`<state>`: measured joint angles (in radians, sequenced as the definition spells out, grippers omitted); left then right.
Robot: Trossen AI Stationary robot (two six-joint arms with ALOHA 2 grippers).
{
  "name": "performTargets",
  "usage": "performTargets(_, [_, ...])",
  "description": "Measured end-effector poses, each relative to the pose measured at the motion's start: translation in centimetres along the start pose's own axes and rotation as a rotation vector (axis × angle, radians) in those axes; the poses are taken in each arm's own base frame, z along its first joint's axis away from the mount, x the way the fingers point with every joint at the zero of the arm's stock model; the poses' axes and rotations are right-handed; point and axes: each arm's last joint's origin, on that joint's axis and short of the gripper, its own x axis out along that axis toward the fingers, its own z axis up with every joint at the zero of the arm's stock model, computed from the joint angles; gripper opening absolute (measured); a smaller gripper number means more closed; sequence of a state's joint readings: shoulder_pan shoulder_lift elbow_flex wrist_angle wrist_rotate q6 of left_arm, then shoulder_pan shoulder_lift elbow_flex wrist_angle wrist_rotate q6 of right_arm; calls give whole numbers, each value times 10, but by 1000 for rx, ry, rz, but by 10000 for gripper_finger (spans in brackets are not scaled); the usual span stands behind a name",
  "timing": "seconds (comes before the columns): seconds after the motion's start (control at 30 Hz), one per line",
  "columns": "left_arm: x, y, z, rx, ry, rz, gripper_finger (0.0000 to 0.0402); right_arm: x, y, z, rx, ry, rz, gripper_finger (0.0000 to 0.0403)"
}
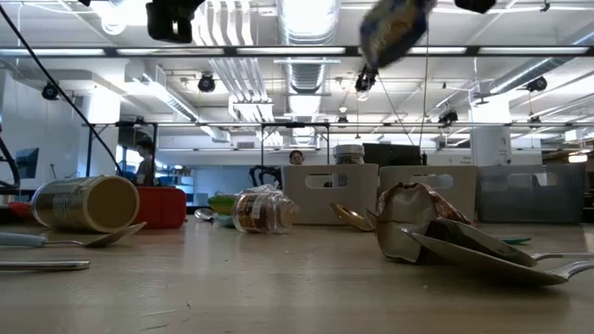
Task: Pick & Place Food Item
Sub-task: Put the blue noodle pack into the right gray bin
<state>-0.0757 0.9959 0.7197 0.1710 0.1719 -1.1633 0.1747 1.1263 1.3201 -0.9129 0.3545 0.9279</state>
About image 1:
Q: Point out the blue yellow snack bag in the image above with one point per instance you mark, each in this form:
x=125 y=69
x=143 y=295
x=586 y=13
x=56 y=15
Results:
x=394 y=28

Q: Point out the red-lid spice container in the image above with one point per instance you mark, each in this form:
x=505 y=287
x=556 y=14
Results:
x=162 y=209

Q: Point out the white printed noodle packet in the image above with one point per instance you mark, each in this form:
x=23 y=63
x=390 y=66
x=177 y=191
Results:
x=222 y=204

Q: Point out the white-lid spice jar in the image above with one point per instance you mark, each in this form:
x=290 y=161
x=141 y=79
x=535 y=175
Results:
x=348 y=150

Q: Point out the gold-lid nori furikake jar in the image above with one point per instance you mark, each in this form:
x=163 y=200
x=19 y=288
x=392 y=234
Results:
x=69 y=204

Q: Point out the red ramen packet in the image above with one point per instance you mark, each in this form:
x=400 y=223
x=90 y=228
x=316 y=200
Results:
x=21 y=209

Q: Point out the large silver spoon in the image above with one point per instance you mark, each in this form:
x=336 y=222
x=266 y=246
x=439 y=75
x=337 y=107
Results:
x=46 y=265

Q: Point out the black background robot arm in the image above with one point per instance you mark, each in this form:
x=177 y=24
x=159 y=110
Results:
x=260 y=174

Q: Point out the person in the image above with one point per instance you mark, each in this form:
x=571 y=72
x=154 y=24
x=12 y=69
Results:
x=146 y=167
x=296 y=158

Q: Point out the wide black monitor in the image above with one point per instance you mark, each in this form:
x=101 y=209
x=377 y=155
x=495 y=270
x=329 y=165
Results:
x=394 y=155

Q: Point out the small computer monitor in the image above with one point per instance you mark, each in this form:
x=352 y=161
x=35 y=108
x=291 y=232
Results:
x=28 y=162

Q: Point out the orange brown snack packet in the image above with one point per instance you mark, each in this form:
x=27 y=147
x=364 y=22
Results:
x=399 y=232

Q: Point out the black background workstation frame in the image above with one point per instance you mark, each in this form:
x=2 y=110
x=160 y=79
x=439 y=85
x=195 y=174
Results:
x=88 y=153

